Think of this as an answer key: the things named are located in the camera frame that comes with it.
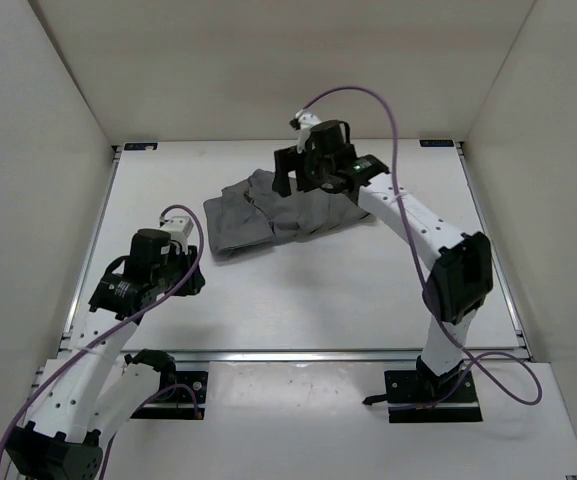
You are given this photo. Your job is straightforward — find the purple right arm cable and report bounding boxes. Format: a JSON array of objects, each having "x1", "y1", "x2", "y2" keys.
[{"x1": 303, "y1": 86, "x2": 543, "y2": 406}]

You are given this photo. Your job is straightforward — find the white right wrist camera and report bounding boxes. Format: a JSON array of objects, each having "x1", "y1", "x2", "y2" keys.
[{"x1": 289, "y1": 109, "x2": 322, "y2": 154}]

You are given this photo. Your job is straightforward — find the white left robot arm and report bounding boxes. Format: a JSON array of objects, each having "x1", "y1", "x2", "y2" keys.
[{"x1": 4, "y1": 216, "x2": 205, "y2": 479}]

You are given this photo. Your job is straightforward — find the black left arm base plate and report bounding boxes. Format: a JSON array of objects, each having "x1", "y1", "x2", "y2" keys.
[{"x1": 131, "y1": 370, "x2": 209, "y2": 421}]

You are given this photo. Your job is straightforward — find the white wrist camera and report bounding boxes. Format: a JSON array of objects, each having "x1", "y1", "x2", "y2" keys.
[
  {"x1": 289, "y1": 109, "x2": 322, "y2": 154},
  {"x1": 159, "y1": 215, "x2": 194, "y2": 249}
]

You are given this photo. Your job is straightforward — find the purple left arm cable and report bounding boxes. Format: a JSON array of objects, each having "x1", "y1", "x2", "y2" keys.
[{"x1": 0, "y1": 204, "x2": 204, "y2": 480}]

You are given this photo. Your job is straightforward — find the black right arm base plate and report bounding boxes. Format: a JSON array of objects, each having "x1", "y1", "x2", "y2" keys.
[{"x1": 362, "y1": 370, "x2": 483, "y2": 424}]

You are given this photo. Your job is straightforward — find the blue label sticker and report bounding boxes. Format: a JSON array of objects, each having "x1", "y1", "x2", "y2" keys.
[
  {"x1": 419, "y1": 139, "x2": 454, "y2": 148},
  {"x1": 123, "y1": 142, "x2": 158, "y2": 151}
]

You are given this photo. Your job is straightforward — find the blue label sticker left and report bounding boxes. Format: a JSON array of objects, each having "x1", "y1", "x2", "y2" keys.
[{"x1": 123, "y1": 142, "x2": 158, "y2": 151}]

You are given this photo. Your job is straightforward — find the blue label sticker right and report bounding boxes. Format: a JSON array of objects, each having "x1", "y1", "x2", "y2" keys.
[{"x1": 419, "y1": 139, "x2": 454, "y2": 148}]

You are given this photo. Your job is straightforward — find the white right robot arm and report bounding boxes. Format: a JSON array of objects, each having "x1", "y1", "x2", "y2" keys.
[{"x1": 272, "y1": 112, "x2": 493, "y2": 401}]

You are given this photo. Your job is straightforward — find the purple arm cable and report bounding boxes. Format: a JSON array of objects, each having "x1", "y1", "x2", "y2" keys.
[
  {"x1": 0, "y1": 204, "x2": 204, "y2": 480},
  {"x1": 303, "y1": 86, "x2": 543, "y2": 406}
]

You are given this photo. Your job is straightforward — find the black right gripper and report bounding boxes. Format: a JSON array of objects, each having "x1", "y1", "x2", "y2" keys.
[{"x1": 274, "y1": 144, "x2": 334, "y2": 199}]

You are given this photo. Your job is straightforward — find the grey pleated skirt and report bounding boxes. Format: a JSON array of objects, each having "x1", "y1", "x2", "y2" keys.
[{"x1": 203, "y1": 169, "x2": 372, "y2": 261}]

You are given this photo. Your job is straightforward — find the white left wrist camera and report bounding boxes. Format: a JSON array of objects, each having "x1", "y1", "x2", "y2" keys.
[{"x1": 159, "y1": 215, "x2": 194, "y2": 249}]

